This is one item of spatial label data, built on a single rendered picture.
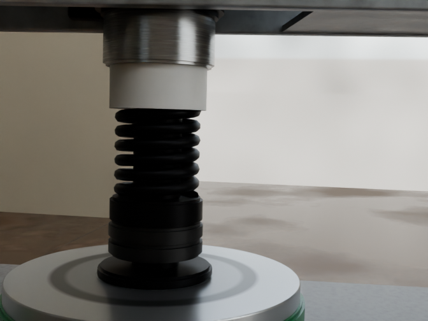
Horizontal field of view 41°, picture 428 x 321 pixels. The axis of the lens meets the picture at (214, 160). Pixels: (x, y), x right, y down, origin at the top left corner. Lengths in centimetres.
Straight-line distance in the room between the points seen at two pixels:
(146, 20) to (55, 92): 543
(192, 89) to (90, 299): 15
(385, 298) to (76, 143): 522
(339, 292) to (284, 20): 28
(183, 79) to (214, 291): 14
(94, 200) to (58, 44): 154
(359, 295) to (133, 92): 33
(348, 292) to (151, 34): 35
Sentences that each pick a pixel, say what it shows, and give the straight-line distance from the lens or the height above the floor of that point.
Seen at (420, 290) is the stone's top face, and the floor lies 80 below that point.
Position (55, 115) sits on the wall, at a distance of 580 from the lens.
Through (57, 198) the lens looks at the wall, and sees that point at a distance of 585.
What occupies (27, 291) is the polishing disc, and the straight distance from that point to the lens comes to 40.
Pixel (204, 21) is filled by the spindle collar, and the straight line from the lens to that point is 40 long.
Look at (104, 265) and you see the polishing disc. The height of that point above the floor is 87.
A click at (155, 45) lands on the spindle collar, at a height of 102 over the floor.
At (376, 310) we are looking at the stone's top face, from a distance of 57.
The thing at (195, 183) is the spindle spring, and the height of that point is 93.
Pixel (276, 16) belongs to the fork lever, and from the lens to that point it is 49.
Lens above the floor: 98
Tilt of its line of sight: 4 degrees down
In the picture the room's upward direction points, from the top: 1 degrees clockwise
